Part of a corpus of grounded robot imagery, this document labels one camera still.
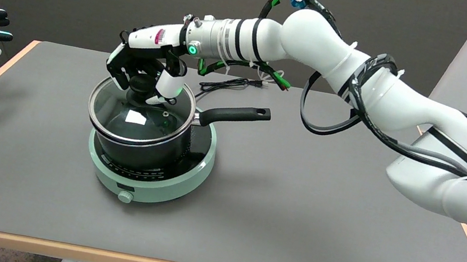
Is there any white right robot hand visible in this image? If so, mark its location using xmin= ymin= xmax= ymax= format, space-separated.
xmin=100 ymin=14 xmax=194 ymax=111

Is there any glass pot lid black knob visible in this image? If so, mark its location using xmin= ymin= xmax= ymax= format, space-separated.
xmin=84 ymin=68 xmax=200 ymax=152

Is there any green induction cooker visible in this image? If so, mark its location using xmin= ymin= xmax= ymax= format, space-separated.
xmin=80 ymin=103 xmax=221 ymax=217

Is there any black cooker power cord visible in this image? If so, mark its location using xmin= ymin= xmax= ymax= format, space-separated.
xmin=195 ymin=70 xmax=266 ymax=110

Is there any black saucepan with handle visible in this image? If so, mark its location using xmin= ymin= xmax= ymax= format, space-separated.
xmin=81 ymin=73 xmax=274 ymax=191

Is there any thin green black wire bundle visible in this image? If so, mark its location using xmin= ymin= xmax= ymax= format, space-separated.
xmin=195 ymin=0 xmax=348 ymax=99

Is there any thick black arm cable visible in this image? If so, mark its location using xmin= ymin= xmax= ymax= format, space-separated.
xmin=292 ymin=42 xmax=467 ymax=178

